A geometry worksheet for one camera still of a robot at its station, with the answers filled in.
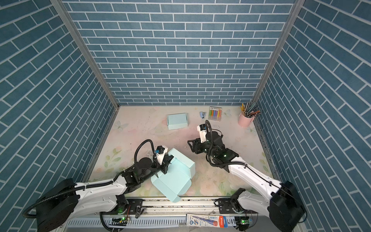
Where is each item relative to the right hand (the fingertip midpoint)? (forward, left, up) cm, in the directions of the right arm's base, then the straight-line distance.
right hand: (190, 139), depth 79 cm
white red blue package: (-34, -11, -18) cm, 40 cm away
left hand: (-8, +8, -6) cm, 13 cm away
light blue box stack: (-18, +5, -11) cm, 22 cm away
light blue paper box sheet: (+26, +13, -17) cm, 33 cm away
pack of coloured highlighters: (+37, -16, -17) cm, 44 cm away
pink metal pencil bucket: (+27, -36, -14) cm, 47 cm away
